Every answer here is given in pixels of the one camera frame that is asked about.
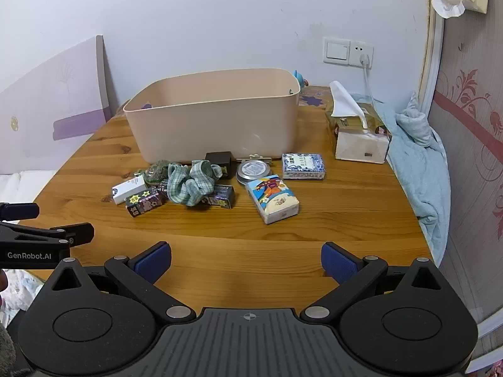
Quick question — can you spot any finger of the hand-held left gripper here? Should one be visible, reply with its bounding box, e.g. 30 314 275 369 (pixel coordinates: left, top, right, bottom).
0 203 40 221
0 222 95 246

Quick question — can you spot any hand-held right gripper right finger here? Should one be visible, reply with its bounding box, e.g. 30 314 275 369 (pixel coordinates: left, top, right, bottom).
299 242 456 320

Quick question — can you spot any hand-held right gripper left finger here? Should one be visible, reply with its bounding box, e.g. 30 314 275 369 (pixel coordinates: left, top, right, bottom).
45 242 197 320

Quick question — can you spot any dark star printed box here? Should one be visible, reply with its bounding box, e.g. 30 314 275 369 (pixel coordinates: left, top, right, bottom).
200 184 236 210
126 187 169 218

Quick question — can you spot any small white box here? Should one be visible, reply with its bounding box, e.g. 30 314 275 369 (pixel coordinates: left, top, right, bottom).
112 175 148 205

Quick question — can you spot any green plaid cloth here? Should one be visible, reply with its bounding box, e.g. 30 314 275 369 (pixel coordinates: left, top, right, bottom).
167 160 224 207

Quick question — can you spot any blue white patterned box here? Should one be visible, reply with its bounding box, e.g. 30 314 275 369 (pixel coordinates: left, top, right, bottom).
281 153 327 180

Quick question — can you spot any small black box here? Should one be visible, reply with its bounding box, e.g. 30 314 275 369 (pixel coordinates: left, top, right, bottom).
204 151 233 179

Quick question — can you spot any beige plastic storage bin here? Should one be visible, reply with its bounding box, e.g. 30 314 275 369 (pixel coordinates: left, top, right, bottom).
123 68 301 165

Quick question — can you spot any white bedding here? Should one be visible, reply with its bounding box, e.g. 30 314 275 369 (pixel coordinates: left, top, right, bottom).
0 170 59 205

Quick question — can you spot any colourful cartoon tissue pack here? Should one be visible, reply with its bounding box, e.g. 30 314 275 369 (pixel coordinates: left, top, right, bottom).
246 175 300 225

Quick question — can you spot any purple white board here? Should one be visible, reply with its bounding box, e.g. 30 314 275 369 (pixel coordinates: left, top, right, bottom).
0 35 114 175

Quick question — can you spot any gold tissue box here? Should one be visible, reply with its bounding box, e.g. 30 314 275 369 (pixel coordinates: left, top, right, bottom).
325 102 393 164

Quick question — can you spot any light blue towel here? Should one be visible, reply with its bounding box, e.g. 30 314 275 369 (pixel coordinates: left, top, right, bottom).
350 92 452 268

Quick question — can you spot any metal hair clip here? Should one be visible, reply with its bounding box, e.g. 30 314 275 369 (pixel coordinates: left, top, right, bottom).
236 153 274 163

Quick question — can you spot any white tissue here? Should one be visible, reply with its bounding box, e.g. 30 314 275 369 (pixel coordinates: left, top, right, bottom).
329 80 370 129

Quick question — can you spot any purple floral mat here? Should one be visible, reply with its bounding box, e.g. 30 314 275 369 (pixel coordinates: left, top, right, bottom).
299 85 334 108

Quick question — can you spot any floral patterned door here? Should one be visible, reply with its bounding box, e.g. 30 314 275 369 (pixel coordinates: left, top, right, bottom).
426 0 503 323

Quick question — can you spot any white power cable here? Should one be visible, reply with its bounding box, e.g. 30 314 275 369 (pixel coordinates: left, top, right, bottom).
362 66 385 103

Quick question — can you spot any white wall switch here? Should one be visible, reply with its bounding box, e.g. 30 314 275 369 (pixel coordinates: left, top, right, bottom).
323 37 351 63

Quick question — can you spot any white wall socket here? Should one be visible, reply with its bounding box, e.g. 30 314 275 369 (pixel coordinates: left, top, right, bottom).
349 40 375 67

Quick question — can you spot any white door frame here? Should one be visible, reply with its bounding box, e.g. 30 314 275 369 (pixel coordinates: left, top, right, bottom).
418 0 445 112

